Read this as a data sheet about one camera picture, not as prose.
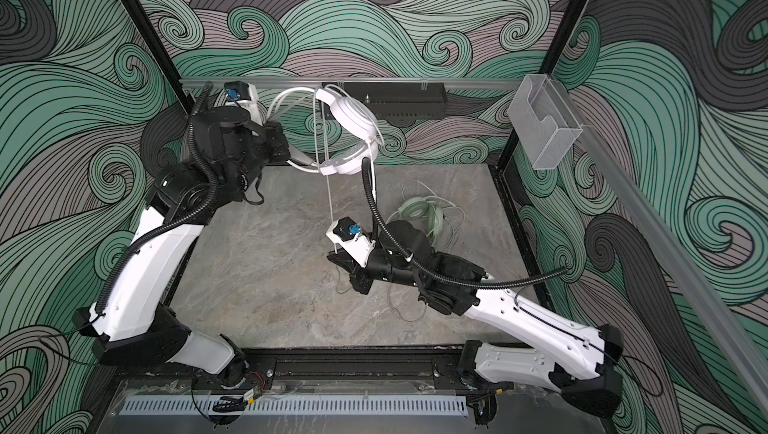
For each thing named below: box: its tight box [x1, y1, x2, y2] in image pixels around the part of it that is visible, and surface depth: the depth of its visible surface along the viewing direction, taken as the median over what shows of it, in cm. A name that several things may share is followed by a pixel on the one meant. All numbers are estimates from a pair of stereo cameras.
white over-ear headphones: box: [266, 86, 380, 175], surface depth 53 cm
